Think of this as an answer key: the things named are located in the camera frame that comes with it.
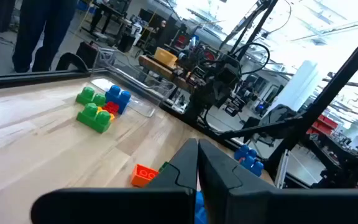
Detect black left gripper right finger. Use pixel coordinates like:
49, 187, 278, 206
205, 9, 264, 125
198, 138, 358, 224

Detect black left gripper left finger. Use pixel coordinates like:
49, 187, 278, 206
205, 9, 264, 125
30, 138, 198, 224

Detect yellow block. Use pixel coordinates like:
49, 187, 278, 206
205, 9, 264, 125
96, 106, 116, 122

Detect small orange block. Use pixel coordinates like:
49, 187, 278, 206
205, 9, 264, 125
130, 164, 160, 188

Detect white column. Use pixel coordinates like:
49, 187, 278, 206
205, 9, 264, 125
268, 60, 320, 113

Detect large green block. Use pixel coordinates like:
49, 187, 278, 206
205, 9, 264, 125
76, 102, 112, 134
75, 86, 107, 107

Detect large blue block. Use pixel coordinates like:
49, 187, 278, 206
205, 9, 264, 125
233, 144, 265, 177
104, 85, 132, 114

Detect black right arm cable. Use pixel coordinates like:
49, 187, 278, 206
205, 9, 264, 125
232, 42, 271, 76

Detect yellow cardboard box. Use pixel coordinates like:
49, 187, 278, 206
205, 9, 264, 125
153, 47, 179, 68

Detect desktop computer with lights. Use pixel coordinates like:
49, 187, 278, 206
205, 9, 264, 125
75, 41, 101, 70

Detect small blue block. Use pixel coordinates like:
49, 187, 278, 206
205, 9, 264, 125
194, 190, 209, 224

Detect red storage bins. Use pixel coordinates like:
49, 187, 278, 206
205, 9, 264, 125
305, 113, 340, 136

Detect red block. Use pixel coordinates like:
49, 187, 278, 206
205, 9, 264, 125
102, 101, 121, 116

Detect wooden workbench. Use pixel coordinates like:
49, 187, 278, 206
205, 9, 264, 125
137, 55, 204, 94

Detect clear plastic bin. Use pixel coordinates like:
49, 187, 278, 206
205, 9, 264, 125
90, 46, 177, 118

